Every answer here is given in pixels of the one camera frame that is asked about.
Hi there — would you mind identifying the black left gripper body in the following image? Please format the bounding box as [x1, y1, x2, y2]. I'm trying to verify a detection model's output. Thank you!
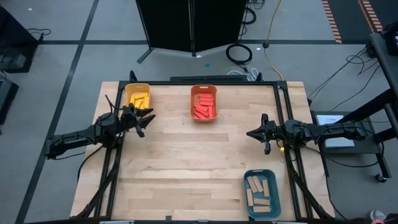
[119, 104, 147, 139]

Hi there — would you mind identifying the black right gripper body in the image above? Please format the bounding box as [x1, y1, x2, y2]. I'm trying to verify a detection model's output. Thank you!
[262, 113, 282, 156]

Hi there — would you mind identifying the yellow plastic bin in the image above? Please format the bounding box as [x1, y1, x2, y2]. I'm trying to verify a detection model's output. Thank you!
[124, 83, 152, 110]

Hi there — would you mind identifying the teal plastic bin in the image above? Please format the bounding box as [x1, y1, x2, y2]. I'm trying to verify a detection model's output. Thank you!
[243, 169, 282, 220]

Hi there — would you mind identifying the white sheet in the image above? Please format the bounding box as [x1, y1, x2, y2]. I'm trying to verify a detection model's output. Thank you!
[315, 114, 356, 149]

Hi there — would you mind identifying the orange plastic bin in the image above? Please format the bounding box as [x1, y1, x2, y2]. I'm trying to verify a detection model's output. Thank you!
[190, 84, 219, 123]

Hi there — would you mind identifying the black flat bar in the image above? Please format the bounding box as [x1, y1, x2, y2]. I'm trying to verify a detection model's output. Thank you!
[170, 75, 247, 83]

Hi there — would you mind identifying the black folding partition screen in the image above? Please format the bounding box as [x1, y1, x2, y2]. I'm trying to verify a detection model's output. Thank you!
[135, 0, 249, 65]

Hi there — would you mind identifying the black side cart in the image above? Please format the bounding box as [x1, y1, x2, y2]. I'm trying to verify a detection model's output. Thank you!
[310, 110, 392, 184]

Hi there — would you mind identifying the black diagonal rig beam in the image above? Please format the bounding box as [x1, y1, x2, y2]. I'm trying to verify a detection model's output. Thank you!
[343, 88, 398, 124]

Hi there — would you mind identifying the black equipment box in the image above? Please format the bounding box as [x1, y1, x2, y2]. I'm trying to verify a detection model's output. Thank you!
[0, 77, 19, 125]

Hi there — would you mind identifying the person's shoe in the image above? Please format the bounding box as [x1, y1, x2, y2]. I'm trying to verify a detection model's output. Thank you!
[369, 210, 387, 221]

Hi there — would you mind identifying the black equipment cabinet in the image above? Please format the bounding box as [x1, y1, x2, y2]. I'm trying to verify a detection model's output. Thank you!
[0, 6, 40, 74]

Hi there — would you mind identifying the black table frame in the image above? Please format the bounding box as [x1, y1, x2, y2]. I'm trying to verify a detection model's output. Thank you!
[73, 70, 336, 224]

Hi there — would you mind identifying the white floor cable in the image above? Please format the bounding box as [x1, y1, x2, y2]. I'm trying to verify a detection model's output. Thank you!
[226, 67, 259, 82]

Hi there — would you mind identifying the coiled black floor cable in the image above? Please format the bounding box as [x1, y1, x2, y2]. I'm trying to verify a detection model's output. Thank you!
[225, 43, 253, 65]

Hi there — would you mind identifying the yellow extension cord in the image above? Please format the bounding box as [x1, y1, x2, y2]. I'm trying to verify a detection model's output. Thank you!
[263, 0, 284, 81]

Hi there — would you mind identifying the black floor cable loop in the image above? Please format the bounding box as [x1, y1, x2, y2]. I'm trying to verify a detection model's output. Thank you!
[241, 6, 258, 26]

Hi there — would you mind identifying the black rig post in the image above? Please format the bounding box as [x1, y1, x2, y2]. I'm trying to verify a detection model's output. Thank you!
[369, 30, 398, 131]

